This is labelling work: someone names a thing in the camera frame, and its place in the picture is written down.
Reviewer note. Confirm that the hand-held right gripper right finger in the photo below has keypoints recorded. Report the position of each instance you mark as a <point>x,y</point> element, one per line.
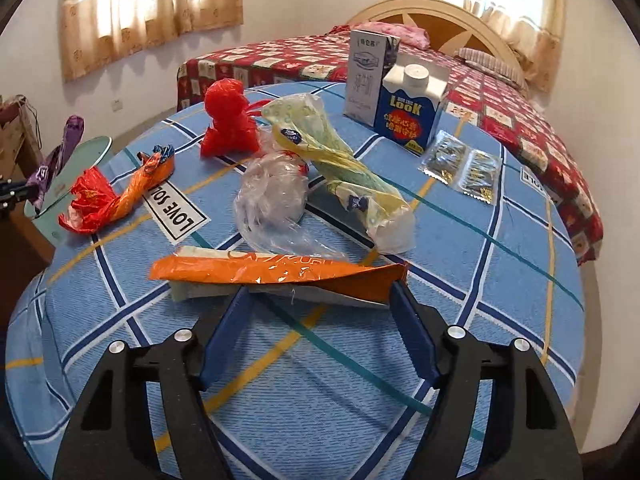
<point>415,330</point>

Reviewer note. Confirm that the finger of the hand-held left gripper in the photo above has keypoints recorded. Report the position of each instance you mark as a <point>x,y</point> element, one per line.
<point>12,194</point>

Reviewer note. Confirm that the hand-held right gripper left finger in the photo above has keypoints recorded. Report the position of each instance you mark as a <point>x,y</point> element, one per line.
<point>222,345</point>

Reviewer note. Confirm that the long orange foil wrapper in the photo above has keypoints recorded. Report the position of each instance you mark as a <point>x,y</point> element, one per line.
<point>260,270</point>

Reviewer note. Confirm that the wooden cabinet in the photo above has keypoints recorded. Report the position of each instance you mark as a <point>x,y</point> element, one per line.
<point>15,135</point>

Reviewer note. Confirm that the purple wrapper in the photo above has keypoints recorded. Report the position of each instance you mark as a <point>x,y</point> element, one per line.
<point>70,132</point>

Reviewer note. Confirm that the blue plaid tablecloth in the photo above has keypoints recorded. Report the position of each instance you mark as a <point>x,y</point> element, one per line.
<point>300,385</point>

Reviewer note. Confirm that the crumpled orange red wrapper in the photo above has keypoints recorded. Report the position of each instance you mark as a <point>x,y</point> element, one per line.
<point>100,200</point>

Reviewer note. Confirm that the clear plastic bag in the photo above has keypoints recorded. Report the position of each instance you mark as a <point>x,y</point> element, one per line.
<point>270,195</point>

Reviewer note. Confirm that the clear sachet strip dark contents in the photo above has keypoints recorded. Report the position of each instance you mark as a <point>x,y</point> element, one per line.
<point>460,167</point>

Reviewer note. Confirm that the yellow green plastic bag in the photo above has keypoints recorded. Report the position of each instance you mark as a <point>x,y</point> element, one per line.
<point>325,150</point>

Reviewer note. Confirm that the blue carton with white cap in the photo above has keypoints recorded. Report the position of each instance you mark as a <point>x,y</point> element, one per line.
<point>405,115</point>

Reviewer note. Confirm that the red plastic bag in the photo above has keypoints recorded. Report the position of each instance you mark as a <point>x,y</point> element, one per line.
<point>227,110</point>

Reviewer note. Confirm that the wide beige patterned curtain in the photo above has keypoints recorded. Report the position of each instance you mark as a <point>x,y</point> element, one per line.
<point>150,5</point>

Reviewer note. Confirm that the white milk carton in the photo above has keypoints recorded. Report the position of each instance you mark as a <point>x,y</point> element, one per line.
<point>362,75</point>

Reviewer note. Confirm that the striped pillow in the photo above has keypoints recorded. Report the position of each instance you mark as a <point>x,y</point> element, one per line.
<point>490,62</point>

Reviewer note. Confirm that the pink pillow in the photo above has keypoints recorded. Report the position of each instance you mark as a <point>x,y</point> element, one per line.
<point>400,32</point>

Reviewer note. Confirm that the cream wooden headboard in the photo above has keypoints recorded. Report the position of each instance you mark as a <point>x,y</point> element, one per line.
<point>440,25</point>

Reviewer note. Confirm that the white wall socket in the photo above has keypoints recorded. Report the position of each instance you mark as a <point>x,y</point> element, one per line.
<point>117,105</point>

